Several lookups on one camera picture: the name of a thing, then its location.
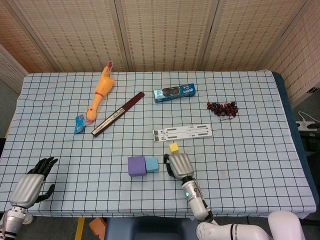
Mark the white folding laptop stand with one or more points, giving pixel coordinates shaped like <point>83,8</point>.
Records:
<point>182,132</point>

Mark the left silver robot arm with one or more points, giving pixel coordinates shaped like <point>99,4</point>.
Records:
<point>11,221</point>

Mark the yellow rubber chicken toy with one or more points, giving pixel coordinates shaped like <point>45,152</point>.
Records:
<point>105,85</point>

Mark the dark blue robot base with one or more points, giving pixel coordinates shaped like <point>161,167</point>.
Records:
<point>150,230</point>

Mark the black device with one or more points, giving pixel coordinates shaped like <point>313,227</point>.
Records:
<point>311,141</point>

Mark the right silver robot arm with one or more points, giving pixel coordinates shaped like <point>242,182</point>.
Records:
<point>197,205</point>

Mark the small yellow foam cube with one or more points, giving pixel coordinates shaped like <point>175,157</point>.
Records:
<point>173,148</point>

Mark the dark red folded fan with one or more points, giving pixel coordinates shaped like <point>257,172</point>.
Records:
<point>117,114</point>

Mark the bamboo folding screen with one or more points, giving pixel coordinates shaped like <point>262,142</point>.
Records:
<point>162,32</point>

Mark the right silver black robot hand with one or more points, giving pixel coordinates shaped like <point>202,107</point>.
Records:
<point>181,166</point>

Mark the orange block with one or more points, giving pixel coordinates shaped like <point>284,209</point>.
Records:
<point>97,226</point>

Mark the blue white small packet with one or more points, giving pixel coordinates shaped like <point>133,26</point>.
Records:
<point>79,123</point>

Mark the blue checkered tablecloth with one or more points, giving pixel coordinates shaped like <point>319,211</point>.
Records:
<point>100,175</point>

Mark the large purple foam cube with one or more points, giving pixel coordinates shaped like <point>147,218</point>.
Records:
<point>136,166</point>

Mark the medium light blue foam cube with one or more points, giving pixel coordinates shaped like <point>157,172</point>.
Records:
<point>152,164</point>

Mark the dark blue table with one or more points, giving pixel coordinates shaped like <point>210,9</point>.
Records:
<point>286,100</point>

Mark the blue cookie box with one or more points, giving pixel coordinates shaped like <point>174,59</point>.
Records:
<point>175,93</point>

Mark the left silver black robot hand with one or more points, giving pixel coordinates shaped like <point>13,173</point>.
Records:
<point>27,187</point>

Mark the white power strip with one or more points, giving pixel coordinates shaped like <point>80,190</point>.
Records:
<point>306,125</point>

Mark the dark red grape bunch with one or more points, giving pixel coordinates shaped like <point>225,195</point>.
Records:
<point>222,108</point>

